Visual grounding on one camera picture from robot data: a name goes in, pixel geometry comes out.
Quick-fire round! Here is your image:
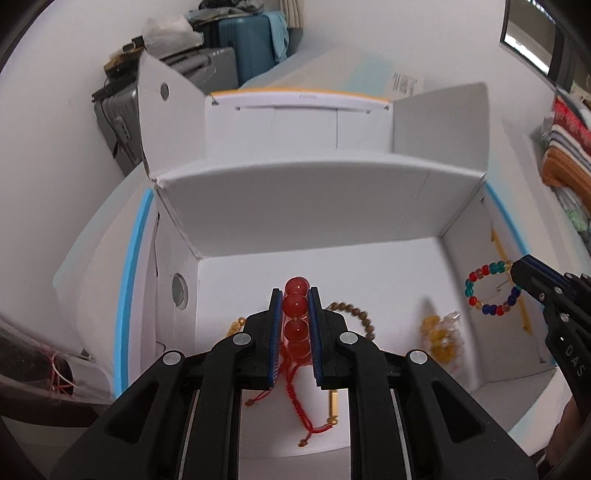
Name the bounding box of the brown wooden bead bracelet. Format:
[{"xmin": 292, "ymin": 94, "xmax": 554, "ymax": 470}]
[{"xmin": 325, "ymin": 301, "xmax": 378, "ymax": 343}]

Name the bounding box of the red bead bracelet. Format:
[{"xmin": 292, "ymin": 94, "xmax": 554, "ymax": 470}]
[{"xmin": 281, "ymin": 275, "xmax": 311, "ymax": 371}]

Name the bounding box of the yellow bead bracelet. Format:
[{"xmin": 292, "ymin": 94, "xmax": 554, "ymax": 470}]
[{"xmin": 419, "ymin": 311, "xmax": 464, "ymax": 372}]

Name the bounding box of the dark framed window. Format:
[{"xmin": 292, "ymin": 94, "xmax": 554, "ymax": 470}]
[{"xmin": 499, "ymin": 0, "xmax": 591, "ymax": 95}]

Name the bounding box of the pile of dark clothes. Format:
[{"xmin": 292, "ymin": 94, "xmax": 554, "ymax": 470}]
[{"xmin": 198, "ymin": 0, "xmax": 266, "ymax": 23}]

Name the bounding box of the person's right hand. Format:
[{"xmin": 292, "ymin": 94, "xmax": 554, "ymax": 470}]
[{"xmin": 547, "ymin": 396, "xmax": 589, "ymax": 468}]

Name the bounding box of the light blue cloth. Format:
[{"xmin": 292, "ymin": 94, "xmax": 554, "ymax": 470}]
[{"xmin": 267, "ymin": 11, "xmax": 291, "ymax": 63}]

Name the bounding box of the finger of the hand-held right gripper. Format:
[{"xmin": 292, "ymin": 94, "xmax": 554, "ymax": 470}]
[
  {"xmin": 525, "ymin": 254, "xmax": 591, "ymax": 290},
  {"xmin": 509, "ymin": 257, "xmax": 563, "ymax": 307}
]

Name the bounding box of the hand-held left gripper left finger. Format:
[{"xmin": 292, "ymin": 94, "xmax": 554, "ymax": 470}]
[{"xmin": 51, "ymin": 288, "xmax": 283, "ymax": 480}]

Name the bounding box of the grey suitcase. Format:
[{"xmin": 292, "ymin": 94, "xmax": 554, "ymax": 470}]
[{"xmin": 92, "ymin": 46, "xmax": 241, "ymax": 177}]

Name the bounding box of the clear plastic bag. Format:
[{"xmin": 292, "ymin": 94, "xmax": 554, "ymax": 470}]
[{"xmin": 0, "ymin": 311, "xmax": 114, "ymax": 418}]

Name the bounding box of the white cardboard box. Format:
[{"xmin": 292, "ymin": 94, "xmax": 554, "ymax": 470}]
[{"xmin": 113, "ymin": 46, "xmax": 561, "ymax": 460}]

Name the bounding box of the floral quilt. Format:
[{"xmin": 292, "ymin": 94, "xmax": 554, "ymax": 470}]
[{"xmin": 554, "ymin": 185, "xmax": 591, "ymax": 243}]

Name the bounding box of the stack of folded textiles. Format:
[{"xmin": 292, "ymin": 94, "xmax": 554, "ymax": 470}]
[{"xmin": 539, "ymin": 96, "xmax": 591, "ymax": 188}]

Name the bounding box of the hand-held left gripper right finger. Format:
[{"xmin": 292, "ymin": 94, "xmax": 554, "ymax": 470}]
[{"xmin": 309, "ymin": 287, "xmax": 539, "ymax": 480}]

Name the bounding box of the white plastic bag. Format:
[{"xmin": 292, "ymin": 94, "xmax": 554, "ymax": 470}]
[{"xmin": 141, "ymin": 14, "xmax": 206, "ymax": 54}]

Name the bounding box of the multicolour glass bead bracelet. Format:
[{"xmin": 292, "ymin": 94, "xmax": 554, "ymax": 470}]
[{"xmin": 463, "ymin": 260, "xmax": 524, "ymax": 319}]

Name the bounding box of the red string bracelet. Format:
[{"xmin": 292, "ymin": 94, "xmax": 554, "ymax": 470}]
[{"xmin": 243, "ymin": 354, "xmax": 345, "ymax": 448}]

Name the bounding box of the blue suitcase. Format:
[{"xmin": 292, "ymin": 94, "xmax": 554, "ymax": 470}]
[{"xmin": 218, "ymin": 11, "xmax": 291, "ymax": 89}]

